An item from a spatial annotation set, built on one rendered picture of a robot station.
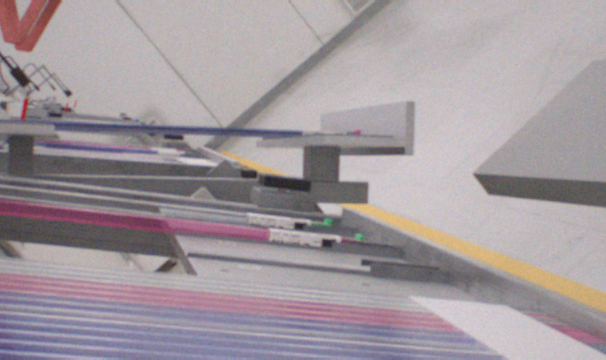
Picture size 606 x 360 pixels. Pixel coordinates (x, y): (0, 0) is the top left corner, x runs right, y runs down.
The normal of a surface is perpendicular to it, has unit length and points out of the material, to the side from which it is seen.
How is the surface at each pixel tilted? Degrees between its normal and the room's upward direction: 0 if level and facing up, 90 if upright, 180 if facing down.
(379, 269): 90
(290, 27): 90
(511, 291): 42
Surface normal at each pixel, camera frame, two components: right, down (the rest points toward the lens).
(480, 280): -0.97, -0.12
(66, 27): 0.21, 0.08
